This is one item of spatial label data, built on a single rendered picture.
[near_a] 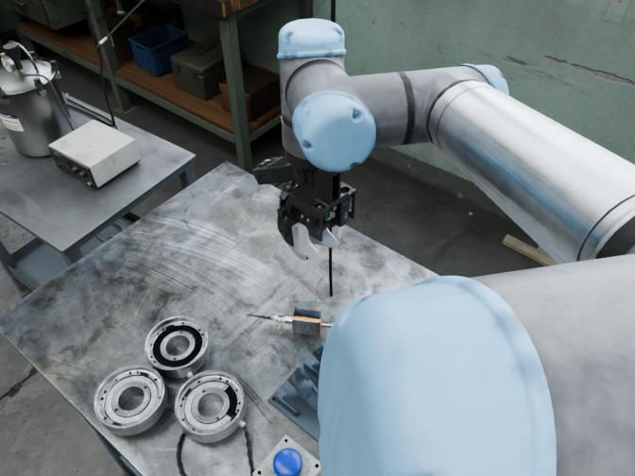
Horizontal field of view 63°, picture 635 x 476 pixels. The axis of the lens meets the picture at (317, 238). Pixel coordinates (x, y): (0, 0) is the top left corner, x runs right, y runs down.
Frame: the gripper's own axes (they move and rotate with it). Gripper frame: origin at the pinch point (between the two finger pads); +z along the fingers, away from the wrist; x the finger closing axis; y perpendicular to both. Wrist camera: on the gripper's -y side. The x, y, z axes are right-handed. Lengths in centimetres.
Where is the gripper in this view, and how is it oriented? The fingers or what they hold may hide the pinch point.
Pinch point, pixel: (302, 250)
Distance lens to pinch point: 81.4
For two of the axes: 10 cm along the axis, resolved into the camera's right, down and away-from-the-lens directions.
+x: 6.9, -4.8, 5.4
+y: 7.3, 4.6, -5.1
